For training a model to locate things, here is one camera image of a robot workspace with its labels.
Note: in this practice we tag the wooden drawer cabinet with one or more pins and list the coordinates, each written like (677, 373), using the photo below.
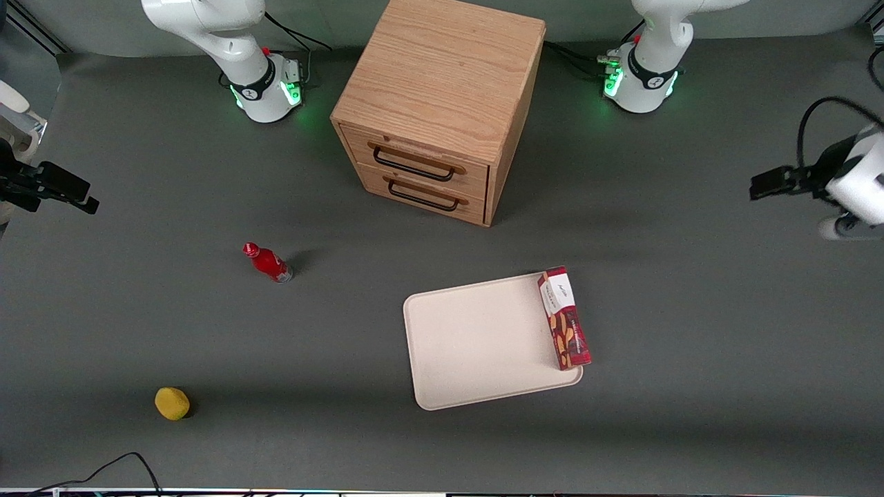
(442, 69)

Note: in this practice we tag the wooden drawer front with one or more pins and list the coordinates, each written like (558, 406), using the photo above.
(421, 148)
(428, 207)

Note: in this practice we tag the beige plastic tray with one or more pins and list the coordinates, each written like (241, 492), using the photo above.
(476, 345)

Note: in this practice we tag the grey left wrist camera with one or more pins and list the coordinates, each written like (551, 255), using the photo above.
(846, 228)

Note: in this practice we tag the red cookie box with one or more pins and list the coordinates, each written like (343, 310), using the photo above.
(568, 331)

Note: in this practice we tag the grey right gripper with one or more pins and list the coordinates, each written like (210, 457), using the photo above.
(15, 185)

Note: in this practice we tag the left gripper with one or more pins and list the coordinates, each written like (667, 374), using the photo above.
(817, 174)

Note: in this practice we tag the black wall trim strip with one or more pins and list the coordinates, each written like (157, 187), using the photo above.
(34, 27)

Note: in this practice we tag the yellow sponge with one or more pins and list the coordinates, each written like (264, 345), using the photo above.
(172, 403)

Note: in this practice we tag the red bottle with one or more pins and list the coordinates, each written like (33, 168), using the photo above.
(269, 264)

